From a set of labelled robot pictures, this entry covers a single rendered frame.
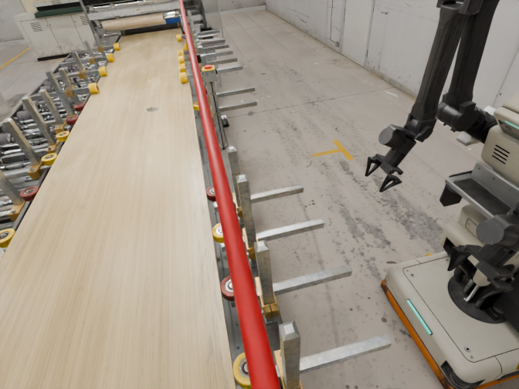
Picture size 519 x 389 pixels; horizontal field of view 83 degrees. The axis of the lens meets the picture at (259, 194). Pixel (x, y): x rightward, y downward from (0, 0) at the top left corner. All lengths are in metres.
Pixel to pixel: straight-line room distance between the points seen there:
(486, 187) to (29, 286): 1.59
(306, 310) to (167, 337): 1.15
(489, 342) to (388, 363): 0.47
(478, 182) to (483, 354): 0.83
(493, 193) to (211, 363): 1.02
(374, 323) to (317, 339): 0.35
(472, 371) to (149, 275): 1.38
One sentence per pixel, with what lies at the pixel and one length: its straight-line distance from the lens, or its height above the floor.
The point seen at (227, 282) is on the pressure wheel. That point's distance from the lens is 1.01.
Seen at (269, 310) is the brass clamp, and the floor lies 0.84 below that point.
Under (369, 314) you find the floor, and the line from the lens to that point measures 2.00.
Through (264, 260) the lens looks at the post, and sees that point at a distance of 0.83.
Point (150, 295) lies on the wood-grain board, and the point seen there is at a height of 0.90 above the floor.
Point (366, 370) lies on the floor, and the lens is 1.87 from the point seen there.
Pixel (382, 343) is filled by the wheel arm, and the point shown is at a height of 0.82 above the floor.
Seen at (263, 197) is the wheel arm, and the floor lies 0.82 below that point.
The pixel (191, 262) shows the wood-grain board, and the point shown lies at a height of 0.90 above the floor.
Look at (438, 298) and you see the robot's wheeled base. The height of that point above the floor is 0.28.
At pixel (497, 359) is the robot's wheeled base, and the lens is 1.79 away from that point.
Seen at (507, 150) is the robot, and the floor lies 1.18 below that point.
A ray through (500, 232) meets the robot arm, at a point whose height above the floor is 1.20.
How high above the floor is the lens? 1.74
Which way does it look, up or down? 41 degrees down
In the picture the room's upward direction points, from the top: 7 degrees counter-clockwise
